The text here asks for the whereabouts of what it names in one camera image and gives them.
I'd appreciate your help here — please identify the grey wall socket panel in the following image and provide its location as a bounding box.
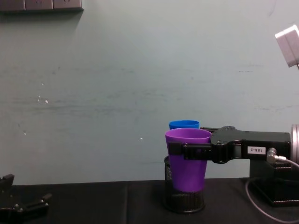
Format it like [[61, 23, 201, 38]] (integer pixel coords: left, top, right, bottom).
[[0, 0, 85, 13]]

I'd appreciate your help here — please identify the purple plastic cup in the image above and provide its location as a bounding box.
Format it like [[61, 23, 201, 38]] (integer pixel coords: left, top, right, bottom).
[[165, 127, 212, 193]]

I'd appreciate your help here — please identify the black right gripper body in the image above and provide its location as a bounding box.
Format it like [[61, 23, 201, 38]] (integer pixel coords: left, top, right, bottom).
[[211, 126, 292, 164]]

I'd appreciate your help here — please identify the blue plastic cup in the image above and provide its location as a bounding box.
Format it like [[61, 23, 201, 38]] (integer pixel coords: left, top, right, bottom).
[[169, 119, 200, 131]]

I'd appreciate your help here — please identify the black stitched box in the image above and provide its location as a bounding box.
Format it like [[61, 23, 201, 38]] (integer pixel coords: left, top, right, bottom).
[[249, 160, 299, 208]]

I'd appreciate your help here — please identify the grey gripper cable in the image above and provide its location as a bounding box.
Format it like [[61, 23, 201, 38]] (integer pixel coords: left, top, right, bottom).
[[244, 147, 299, 223]]

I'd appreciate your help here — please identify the black mesh holder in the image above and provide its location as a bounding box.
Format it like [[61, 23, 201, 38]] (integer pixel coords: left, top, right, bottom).
[[163, 154, 207, 214]]

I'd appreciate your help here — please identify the black table cloth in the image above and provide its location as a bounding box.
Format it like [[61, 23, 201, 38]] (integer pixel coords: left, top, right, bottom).
[[0, 178, 299, 224]]

